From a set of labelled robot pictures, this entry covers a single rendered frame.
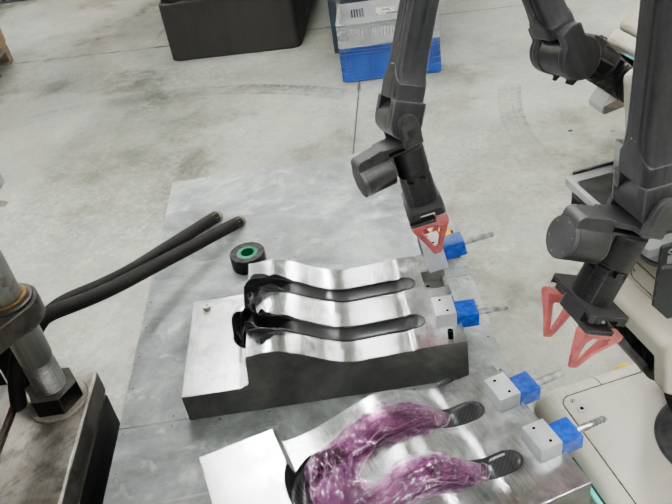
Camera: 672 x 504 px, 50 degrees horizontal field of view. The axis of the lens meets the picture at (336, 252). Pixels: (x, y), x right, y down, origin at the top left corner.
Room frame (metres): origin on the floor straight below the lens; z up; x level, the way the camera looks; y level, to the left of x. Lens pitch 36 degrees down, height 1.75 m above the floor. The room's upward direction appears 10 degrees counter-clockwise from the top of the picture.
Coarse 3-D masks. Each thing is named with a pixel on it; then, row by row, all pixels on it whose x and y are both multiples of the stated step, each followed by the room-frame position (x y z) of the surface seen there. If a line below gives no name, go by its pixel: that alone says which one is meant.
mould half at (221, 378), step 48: (336, 288) 1.09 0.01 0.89; (432, 288) 1.03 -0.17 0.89; (192, 336) 1.05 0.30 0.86; (288, 336) 0.93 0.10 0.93; (384, 336) 0.93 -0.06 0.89; (432, 336) 0.91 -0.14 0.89; (192, 384) 0.92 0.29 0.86; (240, 384) 0.90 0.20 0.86; (288, 384) 0.89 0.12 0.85; (336, 384) 0.89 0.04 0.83; (384, 384) 0.89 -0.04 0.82
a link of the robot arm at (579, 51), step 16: (528, 0) 1.18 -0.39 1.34; (544, 0) 1.17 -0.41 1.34; (560, 0) 1.18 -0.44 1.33; (528, 16) 1.20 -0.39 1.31; (544, 16) 1.17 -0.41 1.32; (560, 16) 1.17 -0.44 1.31; (544, 32) 1.17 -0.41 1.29; (560, 32) 1.15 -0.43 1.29; (576, 32) 1.15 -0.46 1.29; (576, 48) 1.14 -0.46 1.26; (592, 48) 1.15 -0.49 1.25; (560, 64) 1.14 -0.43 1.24; (576, 64) 1.14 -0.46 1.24; (592, 64) 1.15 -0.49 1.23
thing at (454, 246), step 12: (420, 240) 1.07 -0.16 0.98; (432, 240) 1.06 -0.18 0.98; (444, 240) 1.07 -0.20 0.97; (456, 240) 1.05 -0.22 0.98; (468, 240) 1.06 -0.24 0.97; (480, 240) 1.06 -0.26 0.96; (432, 252) 1.04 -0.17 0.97; (444, 252) 1.04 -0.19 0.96; (456, 252) 1.04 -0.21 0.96; (432, 264) 1.04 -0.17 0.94; (444, 264) 1.03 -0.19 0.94
